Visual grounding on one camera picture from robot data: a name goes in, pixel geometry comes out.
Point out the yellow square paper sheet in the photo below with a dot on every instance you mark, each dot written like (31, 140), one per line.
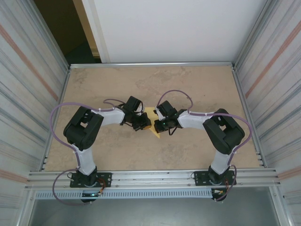
(150, 110)

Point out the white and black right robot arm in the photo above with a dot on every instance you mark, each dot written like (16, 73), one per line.
(223, 134)

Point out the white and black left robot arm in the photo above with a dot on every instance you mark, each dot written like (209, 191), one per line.
(82, 131)

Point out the grey metal panel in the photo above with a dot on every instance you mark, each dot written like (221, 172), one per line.
(152, 212)

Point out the small black controller board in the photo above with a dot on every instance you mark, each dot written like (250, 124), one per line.
(218, 192)
(90, 195)

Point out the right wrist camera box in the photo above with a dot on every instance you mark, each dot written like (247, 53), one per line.
(158, 115)

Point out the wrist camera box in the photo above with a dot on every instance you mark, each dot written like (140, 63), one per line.
(158, 115)
(141, 109)

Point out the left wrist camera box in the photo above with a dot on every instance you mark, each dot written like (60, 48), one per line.
(141, 109)

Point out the aluminium table edge rail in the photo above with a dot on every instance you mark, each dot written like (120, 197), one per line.
(152, 64)

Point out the wide aluminium mounting rail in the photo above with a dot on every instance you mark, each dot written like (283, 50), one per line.
(152, 179)

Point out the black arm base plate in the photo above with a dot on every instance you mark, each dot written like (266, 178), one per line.
(104, 179)
(200, 176)

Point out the aluminium table side rail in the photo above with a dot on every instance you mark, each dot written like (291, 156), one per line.
(63, 94)
(242, 94)

